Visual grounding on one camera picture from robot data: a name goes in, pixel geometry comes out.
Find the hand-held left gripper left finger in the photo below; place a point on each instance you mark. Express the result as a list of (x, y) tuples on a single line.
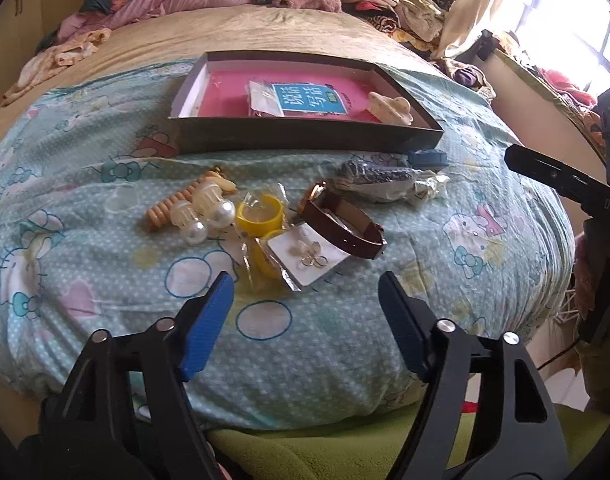
[(210, 325)]

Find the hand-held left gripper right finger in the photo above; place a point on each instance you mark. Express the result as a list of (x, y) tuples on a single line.
[(402, 320)]

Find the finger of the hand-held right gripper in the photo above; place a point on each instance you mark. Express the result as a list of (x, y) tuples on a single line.
[(550, 172)]

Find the yellow hoop earring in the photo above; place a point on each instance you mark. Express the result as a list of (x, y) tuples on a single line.
[(260, 227), (259, 256)]

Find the bagged earring card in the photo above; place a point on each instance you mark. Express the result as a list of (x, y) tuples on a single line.
[(297, 260)]

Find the bagged dark patterned hair clip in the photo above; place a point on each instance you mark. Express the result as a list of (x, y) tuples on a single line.
[(375, 177)]

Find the clear plastic earring bag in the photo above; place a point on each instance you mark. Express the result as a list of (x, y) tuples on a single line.
[(276, 191)]

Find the shallow cardboard box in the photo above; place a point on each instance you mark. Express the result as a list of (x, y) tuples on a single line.
[(305, 135)]

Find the person's right forearm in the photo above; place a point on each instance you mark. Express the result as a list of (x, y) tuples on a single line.
[(605, 370)]

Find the red cloth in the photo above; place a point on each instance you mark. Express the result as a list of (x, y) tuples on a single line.
[(560, 82)]

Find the cartoon cat printed blanket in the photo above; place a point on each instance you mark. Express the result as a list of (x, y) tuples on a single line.
[(335, 360)]

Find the window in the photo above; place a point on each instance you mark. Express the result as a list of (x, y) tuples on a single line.
[(575, 20)]

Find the person's green clothing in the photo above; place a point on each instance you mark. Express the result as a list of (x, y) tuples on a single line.
[(335, 450)]

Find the cream hair claw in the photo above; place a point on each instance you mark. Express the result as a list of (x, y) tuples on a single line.
[(392, 107)]

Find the cream curtain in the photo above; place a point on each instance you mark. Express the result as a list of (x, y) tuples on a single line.
[(485, 0)]

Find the pile of clothes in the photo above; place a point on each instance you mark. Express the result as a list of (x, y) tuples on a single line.
[(410, 10)]

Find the pink book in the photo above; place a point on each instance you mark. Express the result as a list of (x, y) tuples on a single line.
[(225, 95)]

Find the small clear plastic packet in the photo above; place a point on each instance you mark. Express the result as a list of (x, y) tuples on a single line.
[(265, 100)]

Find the pink fuzzy garment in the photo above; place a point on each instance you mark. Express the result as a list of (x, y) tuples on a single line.
[(307, 0)]

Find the beige bedspread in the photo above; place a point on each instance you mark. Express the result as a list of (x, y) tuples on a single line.
[(265, 30)]

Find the peach printed garment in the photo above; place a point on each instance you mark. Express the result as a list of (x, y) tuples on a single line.
[(70, 50)]

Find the cream wardrobe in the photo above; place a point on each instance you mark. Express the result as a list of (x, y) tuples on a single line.
[(15, 35)]

